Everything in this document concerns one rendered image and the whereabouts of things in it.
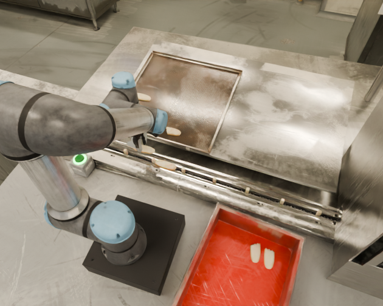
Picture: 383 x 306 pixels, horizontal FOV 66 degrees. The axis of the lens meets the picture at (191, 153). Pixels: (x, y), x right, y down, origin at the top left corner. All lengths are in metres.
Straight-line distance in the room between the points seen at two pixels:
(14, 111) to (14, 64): 3.25
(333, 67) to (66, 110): 1.68
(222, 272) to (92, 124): 0.73
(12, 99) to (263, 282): 0.91
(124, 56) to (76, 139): 1.44
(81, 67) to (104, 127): 2.88
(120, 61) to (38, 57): 1.98
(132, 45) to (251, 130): 1.07
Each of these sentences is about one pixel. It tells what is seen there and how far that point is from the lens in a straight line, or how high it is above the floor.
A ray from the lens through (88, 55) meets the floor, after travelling 3.62.
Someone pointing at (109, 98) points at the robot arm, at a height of 1.27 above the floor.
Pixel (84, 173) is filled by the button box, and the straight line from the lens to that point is 1.33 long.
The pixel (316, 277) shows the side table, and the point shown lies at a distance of 1.18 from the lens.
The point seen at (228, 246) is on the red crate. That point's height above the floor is 0.82.
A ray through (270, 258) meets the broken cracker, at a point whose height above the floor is 0.83.
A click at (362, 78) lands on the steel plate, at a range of 1.98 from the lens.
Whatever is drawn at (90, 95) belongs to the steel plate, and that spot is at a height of 0.82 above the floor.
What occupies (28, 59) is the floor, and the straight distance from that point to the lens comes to 3.83.
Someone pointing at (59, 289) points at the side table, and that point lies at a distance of 1.19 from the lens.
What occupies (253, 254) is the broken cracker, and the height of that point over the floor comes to 0.83.
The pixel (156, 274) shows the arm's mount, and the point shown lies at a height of 0.89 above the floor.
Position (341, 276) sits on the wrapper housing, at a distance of 1.14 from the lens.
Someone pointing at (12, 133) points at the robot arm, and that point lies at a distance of 0.60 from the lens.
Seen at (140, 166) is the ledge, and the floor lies 0.86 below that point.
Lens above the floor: 1.89
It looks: 52 degrees down
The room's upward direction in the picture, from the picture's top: 1 degrees counter-clockwise
